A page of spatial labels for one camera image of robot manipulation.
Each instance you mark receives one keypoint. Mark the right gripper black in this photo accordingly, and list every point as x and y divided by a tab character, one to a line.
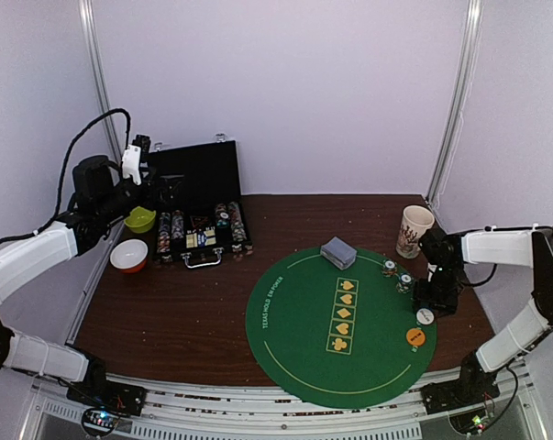
435	302

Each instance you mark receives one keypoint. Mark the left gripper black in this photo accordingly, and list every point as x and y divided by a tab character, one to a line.
166	199

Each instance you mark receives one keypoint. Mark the white dealer button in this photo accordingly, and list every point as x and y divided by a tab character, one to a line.
425	316

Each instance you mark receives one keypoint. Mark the orange big blind button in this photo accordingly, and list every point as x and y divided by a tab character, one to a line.
415	337

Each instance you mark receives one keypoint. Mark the deck of cards clear box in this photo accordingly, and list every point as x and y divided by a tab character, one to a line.
339	253

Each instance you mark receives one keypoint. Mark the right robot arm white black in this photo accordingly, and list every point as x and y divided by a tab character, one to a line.
526	254

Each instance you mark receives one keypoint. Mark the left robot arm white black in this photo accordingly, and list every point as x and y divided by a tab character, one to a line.
104	194

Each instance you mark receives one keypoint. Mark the blue texas holdem card deck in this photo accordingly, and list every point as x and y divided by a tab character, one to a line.
201	238

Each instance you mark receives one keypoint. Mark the chip row in case left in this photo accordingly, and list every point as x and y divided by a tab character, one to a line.
171	231

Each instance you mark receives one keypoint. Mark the chip row in case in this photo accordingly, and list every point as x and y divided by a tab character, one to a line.
229	216
171	231

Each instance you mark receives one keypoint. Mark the green bowl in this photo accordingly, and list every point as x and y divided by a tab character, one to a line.
140	220

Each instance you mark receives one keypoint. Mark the black poker chip case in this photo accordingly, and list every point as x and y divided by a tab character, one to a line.
211	176

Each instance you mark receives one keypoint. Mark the white orange bowl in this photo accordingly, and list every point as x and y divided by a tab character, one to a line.
129	256

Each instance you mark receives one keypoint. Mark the white patterned mug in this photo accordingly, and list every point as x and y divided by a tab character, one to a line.
416	220

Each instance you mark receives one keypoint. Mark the chip row in case right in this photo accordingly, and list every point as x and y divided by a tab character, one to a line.
229	216

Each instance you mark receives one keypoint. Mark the round green poker mat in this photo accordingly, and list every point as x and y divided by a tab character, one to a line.
336	338

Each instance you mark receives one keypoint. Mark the right circuit board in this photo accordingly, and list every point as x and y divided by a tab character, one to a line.
471	423

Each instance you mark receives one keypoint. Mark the circuit board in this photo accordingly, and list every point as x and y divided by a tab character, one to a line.
98	422
471	423

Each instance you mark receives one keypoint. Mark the left circuit board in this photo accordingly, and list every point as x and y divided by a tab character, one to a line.
98	422

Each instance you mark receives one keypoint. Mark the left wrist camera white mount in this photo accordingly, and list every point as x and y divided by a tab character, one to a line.
134	155

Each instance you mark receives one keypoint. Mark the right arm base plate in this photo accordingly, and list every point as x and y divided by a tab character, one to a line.
454	394

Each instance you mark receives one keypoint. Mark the left aluminium frame post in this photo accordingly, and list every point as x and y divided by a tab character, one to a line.
115	139

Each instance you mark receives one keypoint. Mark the aluminium frame post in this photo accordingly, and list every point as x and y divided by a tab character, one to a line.
115	139
464	76

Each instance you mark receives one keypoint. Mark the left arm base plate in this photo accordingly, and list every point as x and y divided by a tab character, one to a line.
115	397

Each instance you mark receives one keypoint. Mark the right aluminium frame post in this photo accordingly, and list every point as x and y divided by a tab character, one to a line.
464	76

